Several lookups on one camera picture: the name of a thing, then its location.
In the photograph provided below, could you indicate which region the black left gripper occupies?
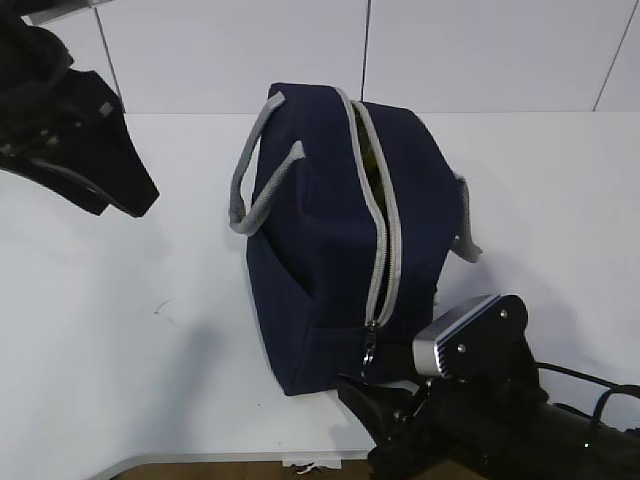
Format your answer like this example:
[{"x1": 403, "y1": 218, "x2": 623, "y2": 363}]
[{"x1": 1, "y1": 19, "x2": 159, "y2": 217}]

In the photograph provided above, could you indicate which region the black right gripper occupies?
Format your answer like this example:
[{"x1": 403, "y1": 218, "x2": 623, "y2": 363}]
[{"x1": 337, "y1": 370, "x2": 550, "y2": 479}]

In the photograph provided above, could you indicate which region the navy blue lunch bag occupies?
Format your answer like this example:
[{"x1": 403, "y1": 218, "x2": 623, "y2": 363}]
[{"x1": 228, "y1": 83, "x2": 482, "y2": 396}]

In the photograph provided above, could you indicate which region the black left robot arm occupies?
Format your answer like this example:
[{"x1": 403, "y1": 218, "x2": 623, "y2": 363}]
[{"x1": 1, "y1": 1, "x2": 159, "y2": 218}]

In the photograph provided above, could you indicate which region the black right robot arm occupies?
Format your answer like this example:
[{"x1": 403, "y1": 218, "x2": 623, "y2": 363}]
[{"x1": 337, "y1": 377, "x2": 639, "y2": 479}]

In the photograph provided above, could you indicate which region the white tape label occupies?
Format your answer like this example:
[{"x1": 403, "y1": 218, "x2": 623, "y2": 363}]
[{"x1": 281, "y1": 457, "x2": 343, "y2": 475}]

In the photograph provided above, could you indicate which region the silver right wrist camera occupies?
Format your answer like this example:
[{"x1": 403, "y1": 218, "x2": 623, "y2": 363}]
[{"x1": 412, "y1": 294, "x2": 528, "y2": 380}]

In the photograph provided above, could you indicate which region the black cable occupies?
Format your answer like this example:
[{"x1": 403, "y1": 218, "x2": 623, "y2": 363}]
[{"x1": 537, "y1": 362, "x2": 640, "y2": 431}]

